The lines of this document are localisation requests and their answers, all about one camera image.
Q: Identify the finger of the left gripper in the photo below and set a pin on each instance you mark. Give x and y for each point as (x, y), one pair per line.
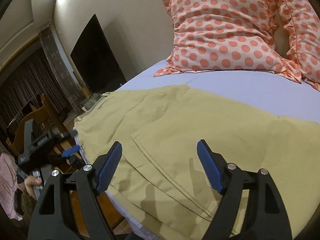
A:
(69, 152)
(74, 133)

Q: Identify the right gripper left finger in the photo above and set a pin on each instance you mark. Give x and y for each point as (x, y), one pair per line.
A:
(53, 216)

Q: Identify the khaki yellow-green pants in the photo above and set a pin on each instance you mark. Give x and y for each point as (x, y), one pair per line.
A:
(190, 149)

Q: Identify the person's left hand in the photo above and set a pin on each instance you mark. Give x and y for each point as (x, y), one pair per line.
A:
(30, 182)

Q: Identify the wooden chair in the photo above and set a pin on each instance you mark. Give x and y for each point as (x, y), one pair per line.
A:
(41, 117)

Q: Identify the pink patterned shirt sleeve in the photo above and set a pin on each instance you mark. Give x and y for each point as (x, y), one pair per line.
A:
(9, 185)

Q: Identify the dark window curtain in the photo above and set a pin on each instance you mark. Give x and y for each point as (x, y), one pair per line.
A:
(31, 77)

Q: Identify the white bed sheet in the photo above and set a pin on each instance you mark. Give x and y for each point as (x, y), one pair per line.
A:
(250, 89)

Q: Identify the orange polka dot pillow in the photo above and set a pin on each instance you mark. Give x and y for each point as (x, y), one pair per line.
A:
(302, 23)
(214, 35)

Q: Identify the dark wall television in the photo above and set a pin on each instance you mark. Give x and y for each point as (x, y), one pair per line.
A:
(95, 60)

